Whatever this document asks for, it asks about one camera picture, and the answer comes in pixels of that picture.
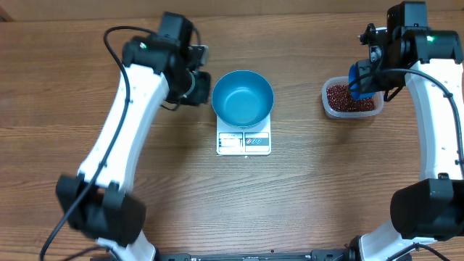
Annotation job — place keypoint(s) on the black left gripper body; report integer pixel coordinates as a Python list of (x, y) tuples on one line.
[(193, 90)]

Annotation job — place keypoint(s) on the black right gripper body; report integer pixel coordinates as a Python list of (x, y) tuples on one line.
[(371, 80)]

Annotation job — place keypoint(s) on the blue plastic scoop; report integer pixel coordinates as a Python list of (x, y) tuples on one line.
[(355, 84)]

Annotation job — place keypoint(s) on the blue bowl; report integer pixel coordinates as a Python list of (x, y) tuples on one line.
[(242, 98)]

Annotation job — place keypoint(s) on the red beans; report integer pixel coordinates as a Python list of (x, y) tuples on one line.
[(340, 100)]

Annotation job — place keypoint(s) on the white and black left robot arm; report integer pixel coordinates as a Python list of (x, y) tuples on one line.
[(158, 69)]

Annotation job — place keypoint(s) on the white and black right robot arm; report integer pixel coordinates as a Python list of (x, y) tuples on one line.
[(429, 64)]

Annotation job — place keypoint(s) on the white digital kitchen scale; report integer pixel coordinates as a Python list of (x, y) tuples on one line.
[(233, 141)]

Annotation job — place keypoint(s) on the clear plastic container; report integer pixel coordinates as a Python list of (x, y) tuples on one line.
[(343, 80)]

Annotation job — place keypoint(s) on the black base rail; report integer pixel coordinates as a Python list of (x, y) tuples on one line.
[(314, 255)]

